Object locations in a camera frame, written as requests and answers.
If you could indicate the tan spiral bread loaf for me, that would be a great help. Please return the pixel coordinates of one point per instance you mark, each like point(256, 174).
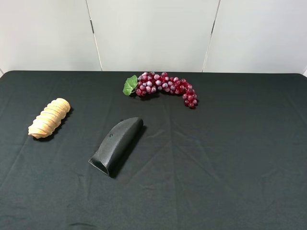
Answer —
point(49, 118)

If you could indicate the red artificial grape bunch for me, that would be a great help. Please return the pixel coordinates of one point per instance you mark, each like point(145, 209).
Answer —
point(151, 82)

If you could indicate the black curved plastic cover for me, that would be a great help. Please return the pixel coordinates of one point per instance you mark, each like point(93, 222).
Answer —
point(114, 145)

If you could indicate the black tablecloth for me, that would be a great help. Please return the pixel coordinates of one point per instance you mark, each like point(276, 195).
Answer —
point(236, 162)

